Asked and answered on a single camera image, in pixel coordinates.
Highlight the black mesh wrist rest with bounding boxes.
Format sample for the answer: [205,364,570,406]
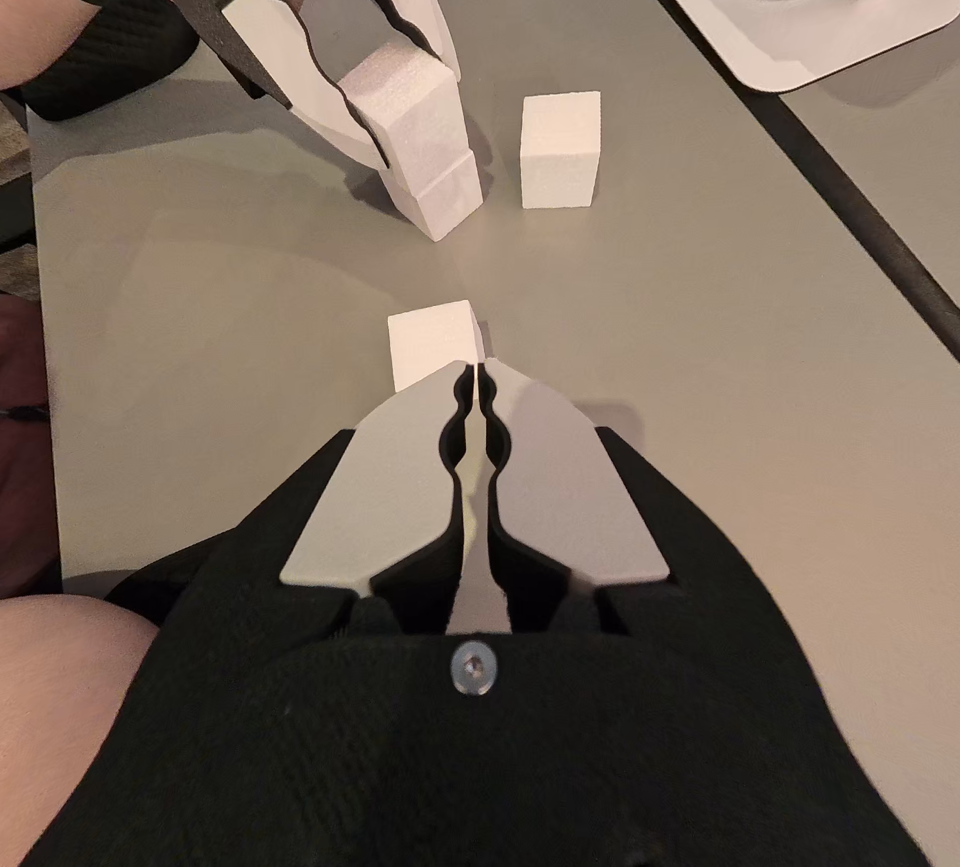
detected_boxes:
[15,0,204,122]

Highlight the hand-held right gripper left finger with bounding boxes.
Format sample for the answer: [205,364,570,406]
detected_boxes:
[279,360,481,634]

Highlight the person's bare leg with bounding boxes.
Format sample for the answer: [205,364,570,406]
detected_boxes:
[0,595,160,867]

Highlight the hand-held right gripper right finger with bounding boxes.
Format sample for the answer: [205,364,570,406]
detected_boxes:
[478,357,671,634]

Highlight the person's dark red shorts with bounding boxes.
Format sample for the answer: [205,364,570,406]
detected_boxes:
[0,297,63,598]

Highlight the person's left forearm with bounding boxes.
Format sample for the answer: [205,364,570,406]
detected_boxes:
[0,0,106,90]

